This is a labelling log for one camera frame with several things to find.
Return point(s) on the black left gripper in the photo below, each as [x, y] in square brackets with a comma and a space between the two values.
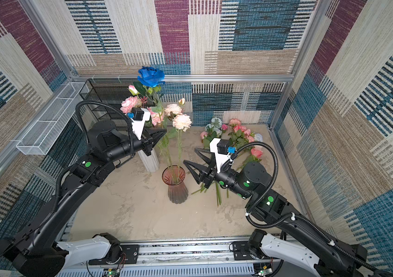
[153, 135]

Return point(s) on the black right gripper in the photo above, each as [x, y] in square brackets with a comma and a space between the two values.
[211, 173]

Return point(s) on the cream white rose stem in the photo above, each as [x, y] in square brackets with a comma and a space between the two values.
[181, 123]

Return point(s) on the pink ribbed glass vase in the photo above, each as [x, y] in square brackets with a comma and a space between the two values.
[175, 188]

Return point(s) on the blue rose stem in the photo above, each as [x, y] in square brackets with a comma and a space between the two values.
[151, 78]

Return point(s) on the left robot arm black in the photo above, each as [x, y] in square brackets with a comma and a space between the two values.
[33, 251]

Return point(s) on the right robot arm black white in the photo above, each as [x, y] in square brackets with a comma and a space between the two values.
[281, 231]

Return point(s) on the white ribbed ceramic vase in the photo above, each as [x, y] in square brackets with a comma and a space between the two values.
[150, 162]

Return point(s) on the pile of artificial flowers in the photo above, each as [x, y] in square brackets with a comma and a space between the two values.
[239, 135]

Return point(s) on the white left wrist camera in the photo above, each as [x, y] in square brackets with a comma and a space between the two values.
[139, 117]

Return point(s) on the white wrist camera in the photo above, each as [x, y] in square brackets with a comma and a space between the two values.
[222, 149]
[139, 117]

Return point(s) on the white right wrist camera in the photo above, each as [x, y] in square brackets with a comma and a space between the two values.
[222, 149]

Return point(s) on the black wire mesh shelf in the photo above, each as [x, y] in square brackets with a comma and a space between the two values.
[110, 91]

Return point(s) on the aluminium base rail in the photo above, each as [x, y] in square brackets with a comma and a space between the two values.
[205, 257]

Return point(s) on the white wire mesh basket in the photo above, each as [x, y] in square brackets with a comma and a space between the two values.
[42, 135]

